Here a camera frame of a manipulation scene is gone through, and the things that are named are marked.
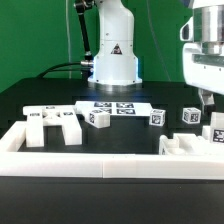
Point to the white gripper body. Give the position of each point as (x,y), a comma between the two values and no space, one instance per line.
(200,70)

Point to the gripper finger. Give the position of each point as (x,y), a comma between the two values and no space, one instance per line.
(207,101)

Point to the white chair seat piece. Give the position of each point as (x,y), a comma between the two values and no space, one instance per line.
(188,144)

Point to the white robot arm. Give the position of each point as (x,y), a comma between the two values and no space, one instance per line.
(115,67)

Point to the white chair back piece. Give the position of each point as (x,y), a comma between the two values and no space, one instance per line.
(39,117)

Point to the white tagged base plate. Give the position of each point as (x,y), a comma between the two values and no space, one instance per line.
(115,108)

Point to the white U-shaped fence frame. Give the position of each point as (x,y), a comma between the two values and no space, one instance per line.
(13,162)

